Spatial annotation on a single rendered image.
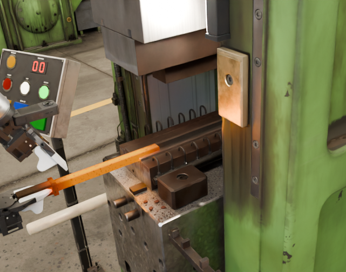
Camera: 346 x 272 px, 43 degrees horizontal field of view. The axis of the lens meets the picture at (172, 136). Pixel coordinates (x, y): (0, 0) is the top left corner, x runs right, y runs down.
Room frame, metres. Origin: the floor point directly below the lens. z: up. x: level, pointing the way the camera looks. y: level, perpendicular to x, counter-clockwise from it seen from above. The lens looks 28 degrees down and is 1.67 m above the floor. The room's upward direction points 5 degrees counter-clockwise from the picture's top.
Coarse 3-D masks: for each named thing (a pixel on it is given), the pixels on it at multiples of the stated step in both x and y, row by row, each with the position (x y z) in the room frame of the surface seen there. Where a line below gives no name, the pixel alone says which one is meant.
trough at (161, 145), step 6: (210, 126) 1.28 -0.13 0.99; (216, 126) 1.29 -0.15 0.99; (192, 132) 1.25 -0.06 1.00; (198, 132) 1.26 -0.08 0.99; (204, 132) 1.26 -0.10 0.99; (174, 138) 1.21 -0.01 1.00; (180, 138) 1.22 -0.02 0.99; (186, 138) 1.23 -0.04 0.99; (162, 144) 1.19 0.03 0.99; (168, 144) 1.20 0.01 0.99; (174, 144) 1.20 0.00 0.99
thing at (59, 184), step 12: (120, 156) 1.11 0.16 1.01; (132, 156) 1.11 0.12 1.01; (96, 168) 1.06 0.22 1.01; (108, 168) 1.07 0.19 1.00; (48, 180) 1.01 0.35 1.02; (60, 180) 1.01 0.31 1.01; (72, 180) 1.01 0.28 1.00; (84, 180) 1.03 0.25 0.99; (24, 192) 0.96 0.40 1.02; (36, 192) 0.96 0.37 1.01
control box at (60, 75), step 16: (0, 64) 1.65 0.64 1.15; (16, 64) 1.60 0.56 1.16; (32, 64) 1.55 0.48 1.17; (48, 64) 1.51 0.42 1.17; (64, 64) 1.47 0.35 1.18; (0, 80) 1.61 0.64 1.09; (16, 80) 1.56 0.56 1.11; (32, 80) 1.52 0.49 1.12; (48, 80) 1.48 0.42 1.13; (64, 80) 1.46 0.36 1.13; (16, 96) 1.53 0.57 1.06; (32, 96) 1.49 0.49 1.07; (48, 96) 1.45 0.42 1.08; (64, 96) 1.45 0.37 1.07; (64, 112) 1.44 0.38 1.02; (48, 128) 1.39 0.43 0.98; (64, 128) 1.42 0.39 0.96
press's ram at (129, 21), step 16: (96, 0) 1.24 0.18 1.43; (112, 0) 1.14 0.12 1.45; (128, 0) 1.06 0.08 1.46; (144, 0) 1.02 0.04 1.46; (160, 0) 1.04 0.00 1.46; (176, 0) 1.07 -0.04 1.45; (192, 0) 1.09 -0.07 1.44; (96, 16) 1.25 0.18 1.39; (112, 16) 1.16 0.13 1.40; (128, 16) 1.07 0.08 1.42; (144, 16) 1.02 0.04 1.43; (160, 16) 1.04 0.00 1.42; (176, 16) 1.06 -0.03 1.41; (192, 16) 1.09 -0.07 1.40; (128, 32) 1.09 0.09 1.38; (144, 32) 1.02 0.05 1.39; (160, 32) 1.04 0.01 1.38; (176, 32) 1.06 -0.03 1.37
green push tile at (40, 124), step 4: (36, 120) 1.42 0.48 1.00; (40, 120) 1.41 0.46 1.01; (44, 120) 1.40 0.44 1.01; (32, 124) 1.42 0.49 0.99; (36, 124) 1.41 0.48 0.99; (40, 124) 1.40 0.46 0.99; (44, 124) 1.40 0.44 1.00; (36, 128) 1.41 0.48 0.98; (40, 128) 1.40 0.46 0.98; (44, 128) 1.39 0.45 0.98
